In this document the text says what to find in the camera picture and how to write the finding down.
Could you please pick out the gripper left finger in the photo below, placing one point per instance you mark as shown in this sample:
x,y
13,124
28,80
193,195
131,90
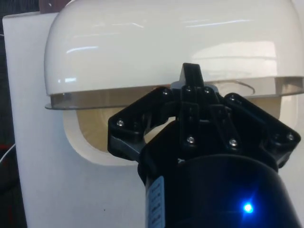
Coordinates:
x,y
133,118

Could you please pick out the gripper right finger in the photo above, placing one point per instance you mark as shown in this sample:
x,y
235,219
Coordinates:
x,y
259,123

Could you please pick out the rounded box lid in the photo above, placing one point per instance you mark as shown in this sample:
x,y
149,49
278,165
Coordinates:
x,y
142,47

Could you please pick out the cream box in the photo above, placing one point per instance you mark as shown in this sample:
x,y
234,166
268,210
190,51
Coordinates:
x,y
95,129

